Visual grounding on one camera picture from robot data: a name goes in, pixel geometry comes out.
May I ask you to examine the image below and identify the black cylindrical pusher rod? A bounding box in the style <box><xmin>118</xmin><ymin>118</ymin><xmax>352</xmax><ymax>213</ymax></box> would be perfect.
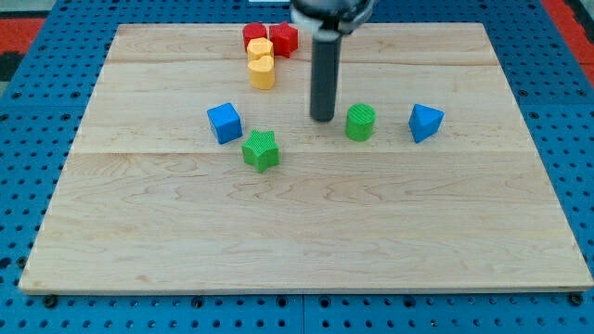
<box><xmin>310</xmin><ymin>31</ymin><xmax>342</xmax><ymax>122</ymax></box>

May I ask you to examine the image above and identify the black and white wrist mount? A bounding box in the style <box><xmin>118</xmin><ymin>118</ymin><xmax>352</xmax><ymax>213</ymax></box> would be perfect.
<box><xmin>290</xmin><ymin>0</ymin><xmax>374</xmax><ymax>34</ymax></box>

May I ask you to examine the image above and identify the red star block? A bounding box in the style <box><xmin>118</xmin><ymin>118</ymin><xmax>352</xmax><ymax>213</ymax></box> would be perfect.
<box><xmin>269</xmin><ymin>21</ymin><xmax>299</xmax><ymax>58</ymax></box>

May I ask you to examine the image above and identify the green star block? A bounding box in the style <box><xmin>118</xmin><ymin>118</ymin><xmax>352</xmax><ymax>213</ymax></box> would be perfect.
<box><xmin>241</xmin><ymin>130</ymin><xmax>280</xmax><ymax>173</ymax></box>

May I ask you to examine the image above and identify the yellow hexagon block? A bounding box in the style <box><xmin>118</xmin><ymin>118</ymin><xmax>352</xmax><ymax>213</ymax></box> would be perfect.
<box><xmin>246</xmin><ymin>37</ymin><xmax>274</xmax><ymax>61</ymax></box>

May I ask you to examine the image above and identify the yellow heart block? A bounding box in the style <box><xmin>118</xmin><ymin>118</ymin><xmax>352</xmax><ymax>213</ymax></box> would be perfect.
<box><xmin>248</xmin><ymin>56</ymin><xmax>276</xmax><ymax>90</ymax></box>

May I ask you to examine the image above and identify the red cylinder block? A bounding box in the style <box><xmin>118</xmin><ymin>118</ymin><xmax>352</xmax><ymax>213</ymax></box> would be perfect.
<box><xmin>242</xmin><ymin>22</ymin><xmax>267</xmax><ymax>49</ymax></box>

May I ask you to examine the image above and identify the green cylinder block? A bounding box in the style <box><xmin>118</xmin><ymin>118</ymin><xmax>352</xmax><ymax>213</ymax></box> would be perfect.
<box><xmin>345</xmin><ymin>103</ymin><xmax>376</xmax><ymax>142</ymax></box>

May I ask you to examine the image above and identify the blue triangular prism block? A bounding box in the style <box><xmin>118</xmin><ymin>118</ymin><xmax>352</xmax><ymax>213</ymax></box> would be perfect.
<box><xmin>408</xmin><ymin>104</ymin><xmax>445</xmax><ymax>143</ymax></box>

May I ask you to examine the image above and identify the blue cube block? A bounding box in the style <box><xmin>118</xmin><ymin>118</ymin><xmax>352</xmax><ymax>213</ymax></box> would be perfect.
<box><xmin>207</xmin><ymin>103</ymin><xmax>243</xmax><ymax>145</ymax></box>

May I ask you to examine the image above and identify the light wooden board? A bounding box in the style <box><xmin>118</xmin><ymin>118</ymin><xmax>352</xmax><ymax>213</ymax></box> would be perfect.
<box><xmin>19</xmin><ymin>23</ymin><xmax>593</xmax><ymax>295</ymax></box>

